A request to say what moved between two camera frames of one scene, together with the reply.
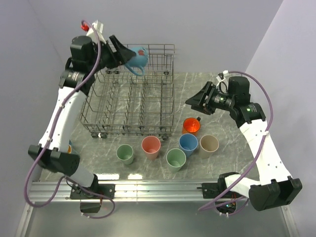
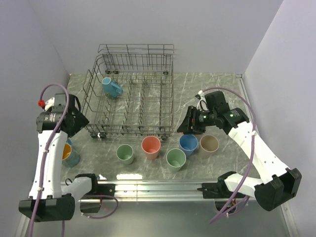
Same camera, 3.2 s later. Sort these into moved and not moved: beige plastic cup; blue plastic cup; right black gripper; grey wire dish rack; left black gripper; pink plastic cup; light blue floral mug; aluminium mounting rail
Moved: right black gripper; light blue floral mug; left black gripper
Not moved: beige plastic cup; blue plastic cup; aluminium mounting rail; pink plastic cup; grey wire dish rack
